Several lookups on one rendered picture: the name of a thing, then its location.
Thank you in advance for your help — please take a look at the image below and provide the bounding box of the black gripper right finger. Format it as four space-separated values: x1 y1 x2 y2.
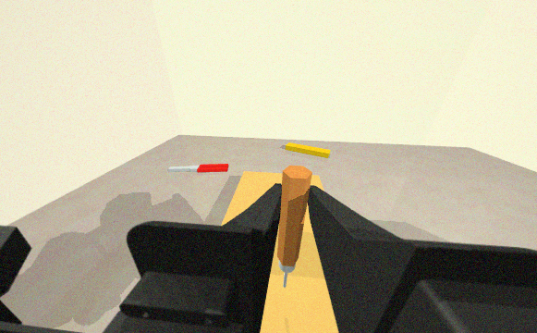
308 185 537 333

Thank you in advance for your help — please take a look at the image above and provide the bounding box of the yellow rectangular block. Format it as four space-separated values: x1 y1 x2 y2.
286 142 330 158

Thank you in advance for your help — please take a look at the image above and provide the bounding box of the orange-handled awl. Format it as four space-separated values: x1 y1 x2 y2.
277 166 312 288

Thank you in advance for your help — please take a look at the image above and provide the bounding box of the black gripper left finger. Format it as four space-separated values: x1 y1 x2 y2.
127 183 282 333

